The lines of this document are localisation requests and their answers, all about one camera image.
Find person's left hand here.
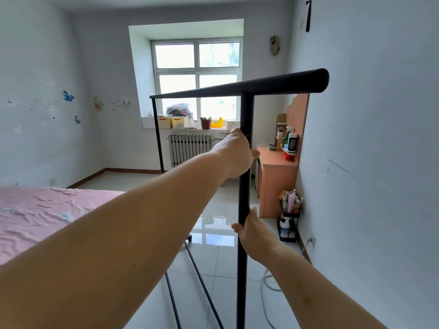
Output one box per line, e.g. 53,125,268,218
211,128,260,179

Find green spray bottle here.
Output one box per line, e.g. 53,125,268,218
281,126,295,152

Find black wire floor rack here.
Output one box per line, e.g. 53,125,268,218
277,189,305,243

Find white and black radiator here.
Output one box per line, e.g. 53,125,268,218
168,134,213,168

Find orange wooden desk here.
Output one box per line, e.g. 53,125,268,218
256,93,310,219

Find black metal clothes rack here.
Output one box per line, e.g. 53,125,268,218
150,68,330,329

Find white framed window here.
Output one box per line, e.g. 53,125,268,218
150,37,243,122

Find clear bag of clothes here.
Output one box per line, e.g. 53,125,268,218
166,103,194,120

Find person's right forearm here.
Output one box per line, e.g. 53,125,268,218
264,243,389,329

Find person's right hand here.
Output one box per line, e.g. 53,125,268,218
231,207,285,267

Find person's left forearm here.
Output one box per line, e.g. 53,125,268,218
0,149,231,329

